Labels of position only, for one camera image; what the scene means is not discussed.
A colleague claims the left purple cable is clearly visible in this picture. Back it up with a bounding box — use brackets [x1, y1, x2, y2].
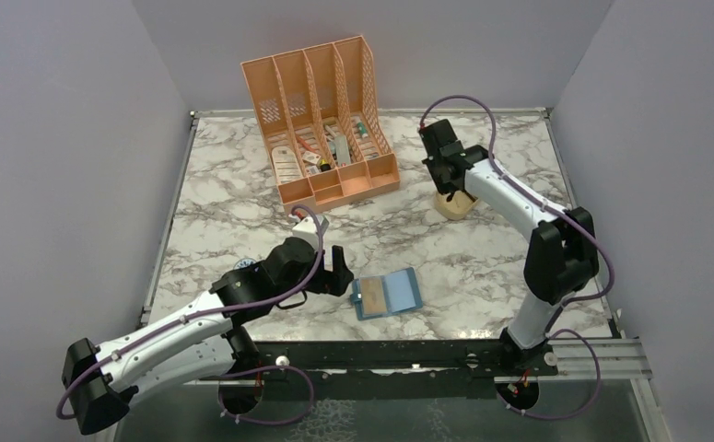
[55, 204, 326, 427]

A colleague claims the beige oval card tray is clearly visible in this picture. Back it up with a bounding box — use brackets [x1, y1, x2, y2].
[433, 191, 479, 221]

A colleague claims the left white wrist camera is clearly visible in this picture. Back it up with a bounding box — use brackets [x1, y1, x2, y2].
[292, 215, 329, 250]

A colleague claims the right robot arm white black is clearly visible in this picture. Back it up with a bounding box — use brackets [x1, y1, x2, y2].
[419, 120, 600, 375]

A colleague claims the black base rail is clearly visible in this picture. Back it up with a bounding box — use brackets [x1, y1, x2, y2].
[197, 338, 559, 404]

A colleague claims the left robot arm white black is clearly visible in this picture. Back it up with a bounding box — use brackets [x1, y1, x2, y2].
[56, 237, 354, 436]

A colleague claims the blue card holder wallet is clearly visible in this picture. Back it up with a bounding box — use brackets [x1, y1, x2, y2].
[350, 267, 423, 320]

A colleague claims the blue white round coaster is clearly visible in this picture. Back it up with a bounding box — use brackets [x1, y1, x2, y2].
[234, 258, 256, 270]

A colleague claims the orange plastic desk organizer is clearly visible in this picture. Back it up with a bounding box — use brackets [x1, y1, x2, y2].
[241, 36, 401, 212]

